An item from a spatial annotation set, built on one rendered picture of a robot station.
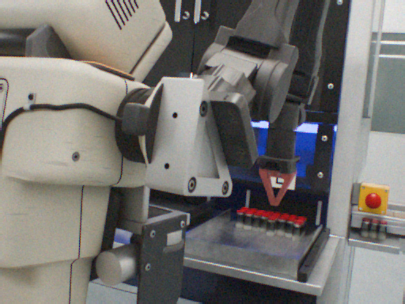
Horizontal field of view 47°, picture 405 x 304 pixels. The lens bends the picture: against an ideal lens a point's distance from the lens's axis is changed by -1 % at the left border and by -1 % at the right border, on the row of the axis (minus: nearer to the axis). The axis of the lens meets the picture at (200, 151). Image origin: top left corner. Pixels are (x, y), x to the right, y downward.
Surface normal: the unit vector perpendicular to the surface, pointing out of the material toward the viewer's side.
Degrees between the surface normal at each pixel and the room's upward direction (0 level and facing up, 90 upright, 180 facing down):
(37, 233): 90
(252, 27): 79
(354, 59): 90
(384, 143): 90
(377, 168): 90
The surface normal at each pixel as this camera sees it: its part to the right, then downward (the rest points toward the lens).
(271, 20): -0.30, -0.11
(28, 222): 0.85, 0.13
